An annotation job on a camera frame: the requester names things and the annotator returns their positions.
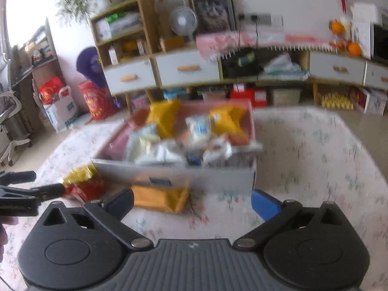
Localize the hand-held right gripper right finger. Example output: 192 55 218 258
233 189 348 251

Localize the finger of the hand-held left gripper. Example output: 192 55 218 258
0 183 66 202
0 171 37 186

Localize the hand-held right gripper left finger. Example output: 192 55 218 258
42 188 154 252

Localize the long orange snack packet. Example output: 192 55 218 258
130 184 190 215

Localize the red snack packet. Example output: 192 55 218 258
62 165 105 202

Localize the cream snack packet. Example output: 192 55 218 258
202 137 233 166

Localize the pink cardboard box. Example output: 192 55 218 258
91 98 265 196

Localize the small yellow snack packet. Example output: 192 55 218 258
209 105 250 146

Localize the large yellow snack packet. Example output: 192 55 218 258
147 99 183 139

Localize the person's left hand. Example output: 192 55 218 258
0 217 17 263

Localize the grey office chair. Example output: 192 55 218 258
0 90 33 168

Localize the white shopping bag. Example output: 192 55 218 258
38 77 78 133

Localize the red printed bag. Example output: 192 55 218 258
78 80 118 122

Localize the red box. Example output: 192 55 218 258
228 88 268 108

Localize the blue lid storage bin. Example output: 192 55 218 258
163 88 189 102

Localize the wooden side shelf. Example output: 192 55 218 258
8 17 66 104

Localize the pack of yellow bottles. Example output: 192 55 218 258
321 93 354 110

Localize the tall yellow white cabinet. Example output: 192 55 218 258
90 0 222 110

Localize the purple plush toy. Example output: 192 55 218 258
76 46 107 89

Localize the black box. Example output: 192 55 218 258
221 51 262 79

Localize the low yellow white cabinet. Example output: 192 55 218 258
218 46 388 110

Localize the pink lace cloth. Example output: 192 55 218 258
195 30 334 62

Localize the white desk fan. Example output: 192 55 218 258
154 0 198 37

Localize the framed animal picture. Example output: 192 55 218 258
187 0 237 36

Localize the black microwave oven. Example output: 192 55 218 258
371 23 388 62

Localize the white box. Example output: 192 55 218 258
351 2 380 59

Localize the wall power outlet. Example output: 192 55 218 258
238 13 283 27

